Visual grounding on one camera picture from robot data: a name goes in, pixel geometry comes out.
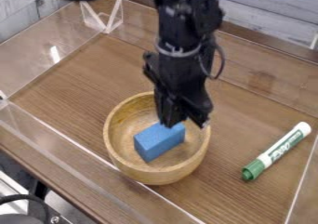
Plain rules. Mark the green white marker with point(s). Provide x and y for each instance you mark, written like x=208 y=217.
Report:
x=275 y=152

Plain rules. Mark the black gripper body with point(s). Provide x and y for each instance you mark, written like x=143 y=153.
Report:
x=180 y=76

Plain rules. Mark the blue rectangular block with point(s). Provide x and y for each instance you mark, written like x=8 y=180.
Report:
x=158 y=139

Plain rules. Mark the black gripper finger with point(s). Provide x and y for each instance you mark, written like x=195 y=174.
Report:
x=170 y=113
x=199 y=115

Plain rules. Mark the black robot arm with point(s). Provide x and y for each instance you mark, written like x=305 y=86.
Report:
x=187 y=26

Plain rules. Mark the clear acrylic corner bracket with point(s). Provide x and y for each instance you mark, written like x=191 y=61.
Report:
x=103 y=22

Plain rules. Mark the clear acrylic front wall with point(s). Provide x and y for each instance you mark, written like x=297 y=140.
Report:
x=80 y=175

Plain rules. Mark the brown wooden bowl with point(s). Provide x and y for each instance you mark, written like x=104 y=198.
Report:
x=131 y=116

